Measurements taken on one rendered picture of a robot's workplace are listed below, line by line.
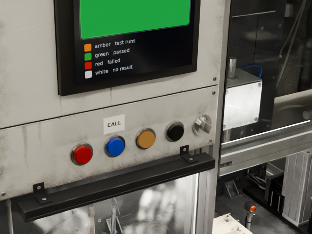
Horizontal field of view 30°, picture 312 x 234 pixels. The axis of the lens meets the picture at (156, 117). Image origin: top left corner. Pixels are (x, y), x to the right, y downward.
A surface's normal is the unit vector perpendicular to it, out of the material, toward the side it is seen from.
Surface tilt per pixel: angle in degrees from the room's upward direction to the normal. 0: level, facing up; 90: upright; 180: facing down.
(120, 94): 90
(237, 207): 0
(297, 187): 90
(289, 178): 90
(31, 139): 90
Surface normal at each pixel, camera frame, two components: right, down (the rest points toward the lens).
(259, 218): 0.03, -0.91
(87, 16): 0.51, 0.36
